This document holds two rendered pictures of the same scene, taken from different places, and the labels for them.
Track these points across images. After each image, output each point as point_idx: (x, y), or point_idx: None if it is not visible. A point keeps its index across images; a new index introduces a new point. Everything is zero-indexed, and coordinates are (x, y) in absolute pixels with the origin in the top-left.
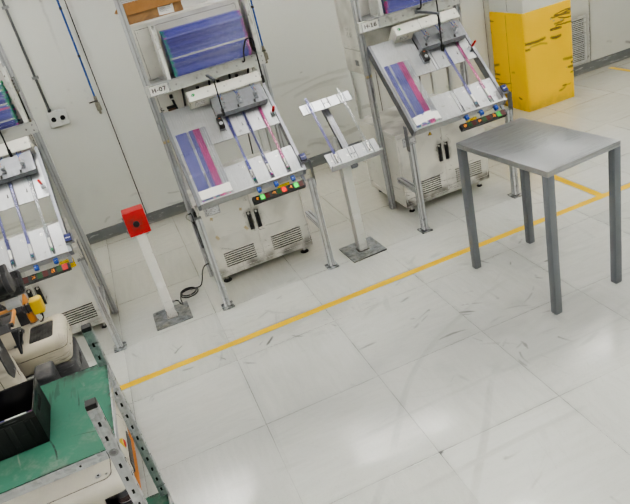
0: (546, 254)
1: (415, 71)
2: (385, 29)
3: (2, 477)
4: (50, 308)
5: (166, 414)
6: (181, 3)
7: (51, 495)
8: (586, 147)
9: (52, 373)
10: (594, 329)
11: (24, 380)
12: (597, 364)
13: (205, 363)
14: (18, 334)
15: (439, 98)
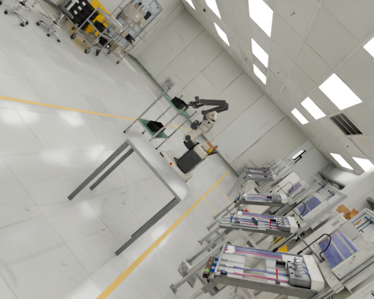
0: (105, 236)
1: (271, 260)
2: (323, 274)
3: (170, 98)
4: None
5: None
6: (345, 216)
7: (170, 153)
8: (138, 143)
9: (190, 140)
10: (75, 172)
11: (191, 137)
12: (73, 156)
13: (181, 210)
14: (189, 102)
15: (241, 258)
